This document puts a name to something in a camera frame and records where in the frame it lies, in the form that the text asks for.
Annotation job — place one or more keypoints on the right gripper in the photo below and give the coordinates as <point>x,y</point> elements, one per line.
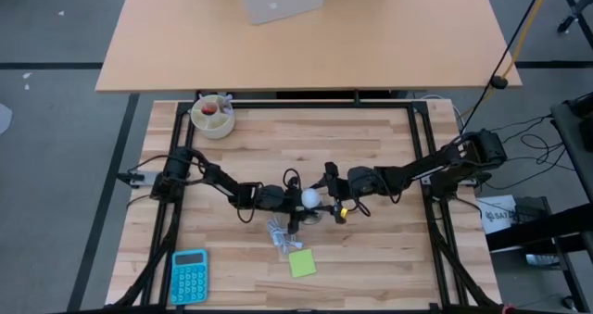
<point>361,182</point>

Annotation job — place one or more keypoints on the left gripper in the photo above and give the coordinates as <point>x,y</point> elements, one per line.
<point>275,199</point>

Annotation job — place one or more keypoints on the white frosted light bulb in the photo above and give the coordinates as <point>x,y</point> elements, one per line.
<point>310,197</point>

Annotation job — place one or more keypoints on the clear plastic wrapper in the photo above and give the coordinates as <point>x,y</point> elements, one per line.
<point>282,235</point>

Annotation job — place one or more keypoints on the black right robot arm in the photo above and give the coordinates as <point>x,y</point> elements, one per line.
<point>417,170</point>

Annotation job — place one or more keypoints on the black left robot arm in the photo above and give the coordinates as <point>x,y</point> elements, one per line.
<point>222,179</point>

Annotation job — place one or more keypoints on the green sticky note pad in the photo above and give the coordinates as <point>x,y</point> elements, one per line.
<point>302,263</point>

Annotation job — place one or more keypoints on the cream round desk organizer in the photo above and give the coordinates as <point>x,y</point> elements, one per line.
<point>215,129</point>

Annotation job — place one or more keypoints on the blue calculator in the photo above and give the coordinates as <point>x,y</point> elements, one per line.
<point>189,281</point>

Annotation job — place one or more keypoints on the purple plastic tool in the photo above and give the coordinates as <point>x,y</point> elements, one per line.
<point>226,104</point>

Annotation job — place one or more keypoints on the orange wooden desk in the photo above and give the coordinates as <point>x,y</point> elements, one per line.
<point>301,50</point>

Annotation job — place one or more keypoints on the white labelled box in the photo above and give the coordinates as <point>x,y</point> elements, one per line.
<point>491,212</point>

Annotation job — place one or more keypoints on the black round puck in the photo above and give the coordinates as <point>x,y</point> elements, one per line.
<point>499,82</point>

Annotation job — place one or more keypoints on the grey box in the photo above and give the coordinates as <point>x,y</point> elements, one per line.
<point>280,1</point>

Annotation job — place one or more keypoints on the black metal cart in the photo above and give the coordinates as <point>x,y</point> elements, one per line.
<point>533,230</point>

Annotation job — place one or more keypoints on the black chair base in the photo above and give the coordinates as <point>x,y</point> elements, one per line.
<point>574,12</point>

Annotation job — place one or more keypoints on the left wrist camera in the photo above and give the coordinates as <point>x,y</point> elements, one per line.
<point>291,192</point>

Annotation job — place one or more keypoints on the black aluminium table frame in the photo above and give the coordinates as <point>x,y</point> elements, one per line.
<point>324,104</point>

